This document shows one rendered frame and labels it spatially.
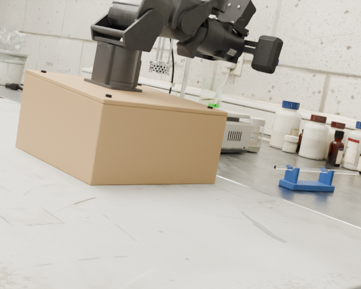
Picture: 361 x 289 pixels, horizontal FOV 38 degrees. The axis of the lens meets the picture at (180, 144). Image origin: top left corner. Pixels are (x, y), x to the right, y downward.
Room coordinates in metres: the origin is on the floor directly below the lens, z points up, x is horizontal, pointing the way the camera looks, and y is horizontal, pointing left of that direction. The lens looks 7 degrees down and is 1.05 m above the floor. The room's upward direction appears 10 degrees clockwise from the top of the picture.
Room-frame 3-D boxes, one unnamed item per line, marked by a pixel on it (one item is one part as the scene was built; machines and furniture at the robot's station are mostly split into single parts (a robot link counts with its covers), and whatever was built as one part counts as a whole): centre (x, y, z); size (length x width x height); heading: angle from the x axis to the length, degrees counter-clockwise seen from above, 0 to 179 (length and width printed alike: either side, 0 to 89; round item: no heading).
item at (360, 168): (1.18, -0.42, 0.94); 0.03 x 0.03 x 0.07
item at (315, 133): (1.31, -0.33, 0.95); 0.06 x 0.06 x 0.11
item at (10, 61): (1.92, 0.68, 1.01); 0.14 x 0.14 x 0.21
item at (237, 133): (1.14, -0.05, 0.94); 0.22 x 0.13 x 0.08; 137
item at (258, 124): (1.23, -0.16, 0.94); 0.06 x 0.06 x 0.08
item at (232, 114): (1.16, -0.06, 0.98); 0.12 x 0.12 x 0.01; 47
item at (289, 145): (1.35, -0.28, 0.92); 0.04 x 0.04 x 0.04
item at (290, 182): (0.86, -0.22, 0.92); 0.10 x 0.03 x 0.04; 122
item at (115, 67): (0.78, 0.11, 1.04); 0.07 x 0.07 x 0.06; 50
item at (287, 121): (1.42, -0.28, 0.96); 0.07 x 0.07 x 0.13
